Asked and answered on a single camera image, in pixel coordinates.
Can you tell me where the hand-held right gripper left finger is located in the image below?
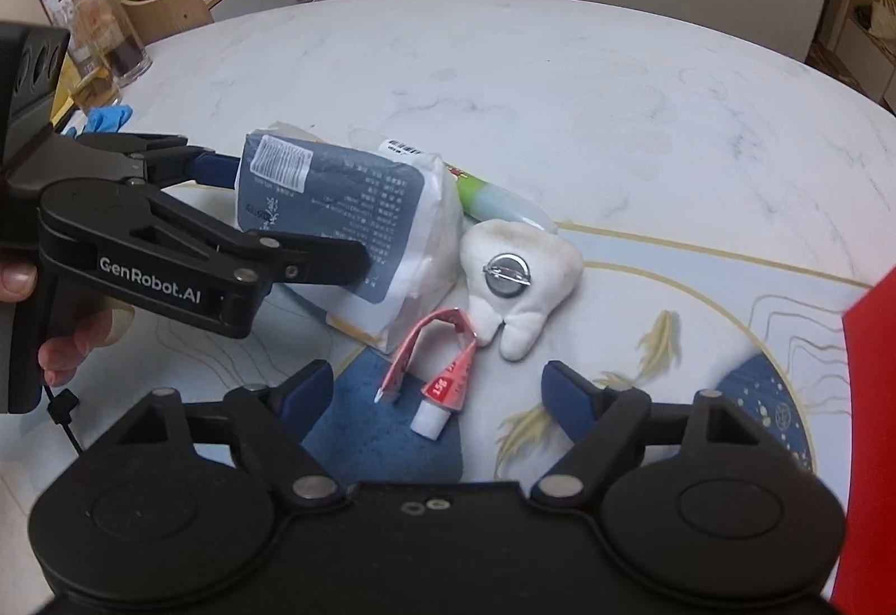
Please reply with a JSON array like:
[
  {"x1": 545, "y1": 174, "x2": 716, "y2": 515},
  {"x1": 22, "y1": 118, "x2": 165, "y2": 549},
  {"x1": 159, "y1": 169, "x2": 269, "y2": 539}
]
[{"x1": 105, "y1": 359, "x2": 351, "y2": 502}]

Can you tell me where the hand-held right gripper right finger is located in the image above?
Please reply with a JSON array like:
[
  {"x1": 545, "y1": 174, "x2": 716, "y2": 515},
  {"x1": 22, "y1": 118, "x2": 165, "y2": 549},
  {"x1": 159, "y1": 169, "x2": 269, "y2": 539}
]
[{"x1": 530, "y1": 361, "x2": 771, "y2": 504}]

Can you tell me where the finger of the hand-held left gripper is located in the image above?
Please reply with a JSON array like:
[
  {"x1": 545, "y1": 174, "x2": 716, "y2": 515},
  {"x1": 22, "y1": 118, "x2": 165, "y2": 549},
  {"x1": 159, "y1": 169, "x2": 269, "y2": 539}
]
[
  {"x1": 73, "y1": 132, "x2": 242, "y2": 190},
  {"x1": 143, "y1": 193, "x2": 372, "y2": 292}
]

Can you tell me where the blue white tissue packet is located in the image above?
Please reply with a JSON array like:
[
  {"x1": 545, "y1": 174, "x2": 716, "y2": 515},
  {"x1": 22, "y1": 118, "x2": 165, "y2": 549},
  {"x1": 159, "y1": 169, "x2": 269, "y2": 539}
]
[{"x1": 234, "y1": 128, "x2": 464, "y2": 353}]

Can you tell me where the pink squeezed tube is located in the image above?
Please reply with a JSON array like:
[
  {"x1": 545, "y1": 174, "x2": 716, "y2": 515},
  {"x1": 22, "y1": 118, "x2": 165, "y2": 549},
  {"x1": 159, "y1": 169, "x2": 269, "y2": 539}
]
[{"x1": 374, "y1": 307, "x2": 481, "y2": 441}]

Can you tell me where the red cardboard box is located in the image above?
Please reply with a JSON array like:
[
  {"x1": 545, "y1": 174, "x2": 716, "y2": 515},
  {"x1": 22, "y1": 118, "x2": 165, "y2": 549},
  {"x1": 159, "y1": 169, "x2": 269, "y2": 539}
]
[{"x1": 826, "y1": 261, "x2": 896, "y2": 615}]

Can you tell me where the person's left hand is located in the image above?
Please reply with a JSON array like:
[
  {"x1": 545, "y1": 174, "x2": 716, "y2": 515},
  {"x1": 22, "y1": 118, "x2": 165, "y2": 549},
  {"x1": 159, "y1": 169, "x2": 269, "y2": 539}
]
[{"x1": 0, "y1": 258, "x2": 136, "y2": 389}]

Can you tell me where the white tooth plush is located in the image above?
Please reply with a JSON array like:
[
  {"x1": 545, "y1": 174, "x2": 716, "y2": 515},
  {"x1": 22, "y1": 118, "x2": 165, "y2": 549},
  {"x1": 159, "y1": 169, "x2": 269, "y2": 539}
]
[{"x1": 458, "y1": 219, "x2": 585, "y2": 362}]

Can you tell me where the blue rubber glove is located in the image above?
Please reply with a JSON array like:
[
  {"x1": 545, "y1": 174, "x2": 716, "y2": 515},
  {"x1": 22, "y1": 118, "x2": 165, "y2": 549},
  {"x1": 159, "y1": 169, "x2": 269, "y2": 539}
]
[{"x1": 66, "y1": 104, "x2": 134, "y2": 137}]

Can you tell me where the printed table mat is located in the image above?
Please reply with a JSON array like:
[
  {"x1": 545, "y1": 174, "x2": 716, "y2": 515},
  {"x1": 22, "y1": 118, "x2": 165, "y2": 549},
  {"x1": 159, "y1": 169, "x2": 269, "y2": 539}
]
[{"x1": 0, "y1": 125, "x2": 872, "y2": 504}]

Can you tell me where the yellow paper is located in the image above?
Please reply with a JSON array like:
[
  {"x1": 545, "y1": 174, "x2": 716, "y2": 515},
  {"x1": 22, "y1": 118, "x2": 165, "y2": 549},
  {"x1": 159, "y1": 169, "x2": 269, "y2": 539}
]
[{"x1": 52, "y1": 55, "x2": 80, "y2": 133}]

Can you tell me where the round metal pin badge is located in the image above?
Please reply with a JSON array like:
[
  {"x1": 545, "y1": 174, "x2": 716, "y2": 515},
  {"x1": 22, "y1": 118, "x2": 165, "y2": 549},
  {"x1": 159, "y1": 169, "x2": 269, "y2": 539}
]
[{"x1": 484, "y1": 252, "x2": 530, "y2": 298}]

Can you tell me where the glass jar with drink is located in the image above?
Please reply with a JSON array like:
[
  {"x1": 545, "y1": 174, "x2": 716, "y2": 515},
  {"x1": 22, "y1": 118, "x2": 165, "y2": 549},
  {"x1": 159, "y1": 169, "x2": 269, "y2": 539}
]
[{"x1": 70, "y1": 0, "x2": 153, "y2": 92}]

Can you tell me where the light wooden child chair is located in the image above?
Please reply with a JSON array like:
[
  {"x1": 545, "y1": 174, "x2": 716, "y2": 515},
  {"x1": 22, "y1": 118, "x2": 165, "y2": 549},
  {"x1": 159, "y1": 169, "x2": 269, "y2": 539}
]
[{"x1": 122, "y1": 0, "x2": 215, "y2": 46}]

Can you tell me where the green translucent tube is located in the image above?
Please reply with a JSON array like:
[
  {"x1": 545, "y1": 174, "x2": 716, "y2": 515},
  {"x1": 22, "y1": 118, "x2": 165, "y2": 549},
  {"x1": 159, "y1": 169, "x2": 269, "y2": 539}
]
[{"x1": 350, "y1": 128, "x2": 561, "y2": 235}]

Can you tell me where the white bench cabinet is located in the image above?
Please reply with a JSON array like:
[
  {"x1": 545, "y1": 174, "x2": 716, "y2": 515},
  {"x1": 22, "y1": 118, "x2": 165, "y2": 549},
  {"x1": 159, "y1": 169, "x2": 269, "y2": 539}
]
[{"x1": 833, "y1": 18, "x2": 896, "y2": 101}]

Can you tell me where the beige tote bag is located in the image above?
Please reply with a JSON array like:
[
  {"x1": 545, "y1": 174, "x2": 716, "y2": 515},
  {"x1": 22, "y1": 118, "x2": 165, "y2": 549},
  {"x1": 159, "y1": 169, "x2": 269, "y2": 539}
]
[{"x1": 857, "y1": 0, "x2": 896, "y2": 38}]

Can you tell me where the black wrist strap cord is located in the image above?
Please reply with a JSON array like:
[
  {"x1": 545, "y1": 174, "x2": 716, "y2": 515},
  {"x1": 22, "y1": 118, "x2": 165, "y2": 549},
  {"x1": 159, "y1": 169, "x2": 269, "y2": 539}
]
[{"x1": 43, "y1": 385, "x2": 88, "y2": 456}]

